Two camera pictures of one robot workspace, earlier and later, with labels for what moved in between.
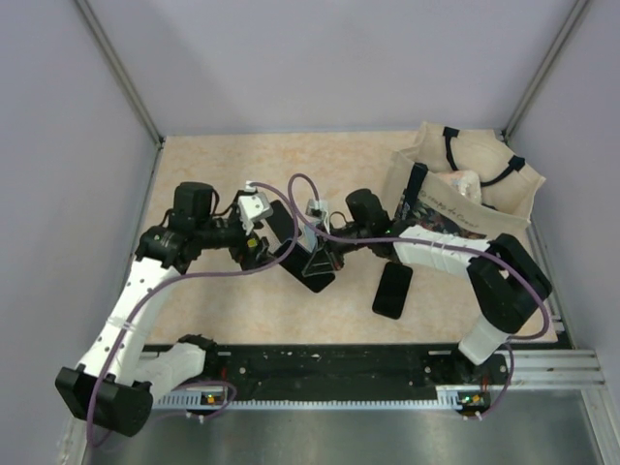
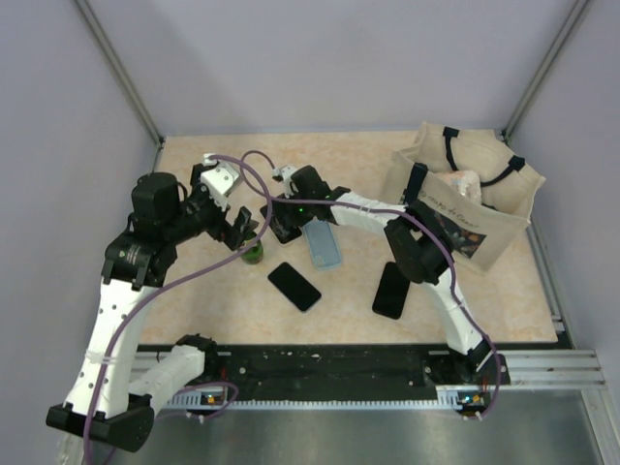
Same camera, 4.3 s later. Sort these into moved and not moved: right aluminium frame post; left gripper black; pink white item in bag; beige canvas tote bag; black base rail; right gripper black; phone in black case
Moved: left gripper black; right gripper black
Not moved: pink white item in bag; phone in black case; right aluminium frame post; beige canvas tote bag; black base rail
